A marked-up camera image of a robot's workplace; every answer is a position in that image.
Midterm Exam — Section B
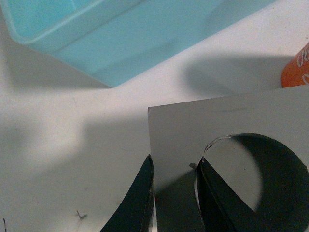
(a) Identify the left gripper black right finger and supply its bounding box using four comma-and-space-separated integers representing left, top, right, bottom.
197, 157, 261, 232

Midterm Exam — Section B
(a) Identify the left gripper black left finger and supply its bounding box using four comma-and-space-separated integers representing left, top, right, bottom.
101, 155, 155, 232

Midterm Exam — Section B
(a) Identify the gray cube with round hole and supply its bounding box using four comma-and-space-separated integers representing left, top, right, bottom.
148, 86, 309, 232

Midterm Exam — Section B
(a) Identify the orange cylinder part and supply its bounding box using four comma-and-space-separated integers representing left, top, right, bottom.
281, 43, 309, 87

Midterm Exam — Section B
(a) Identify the light blue plastic box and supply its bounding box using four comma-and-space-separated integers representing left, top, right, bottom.
0, 0, 270, 87

